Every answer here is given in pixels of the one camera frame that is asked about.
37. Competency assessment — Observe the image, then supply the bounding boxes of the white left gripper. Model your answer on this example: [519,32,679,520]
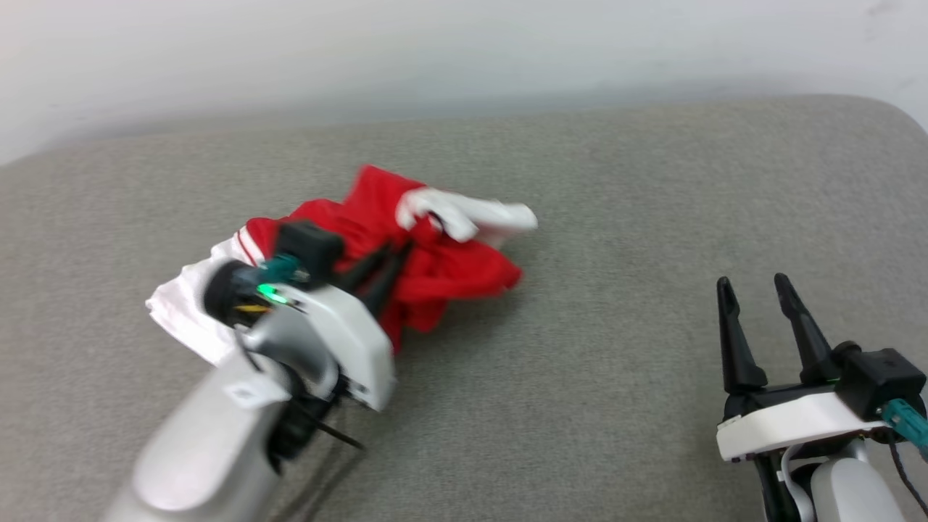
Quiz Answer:
[203,243,413,413]

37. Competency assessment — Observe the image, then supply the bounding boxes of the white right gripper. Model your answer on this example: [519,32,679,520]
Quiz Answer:
[716,273,892,465]

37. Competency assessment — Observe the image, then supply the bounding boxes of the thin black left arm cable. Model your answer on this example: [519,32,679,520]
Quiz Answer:
[308,415,367,452]

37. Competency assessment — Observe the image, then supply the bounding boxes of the red and white garment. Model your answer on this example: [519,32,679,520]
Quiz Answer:
[145,165,539,367]

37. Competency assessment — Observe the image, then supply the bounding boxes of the grey fabric sofa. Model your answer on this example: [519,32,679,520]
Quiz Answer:
[0,94,928,522]

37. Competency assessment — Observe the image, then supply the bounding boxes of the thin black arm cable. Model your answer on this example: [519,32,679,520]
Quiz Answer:
[888,435,928,522]
[308,415,367,452]

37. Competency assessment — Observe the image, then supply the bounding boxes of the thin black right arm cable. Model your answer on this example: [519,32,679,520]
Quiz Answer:
[888,435,928,522]

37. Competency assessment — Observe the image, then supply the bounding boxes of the white right arm cable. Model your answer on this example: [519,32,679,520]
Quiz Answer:
[777,444,819,522]

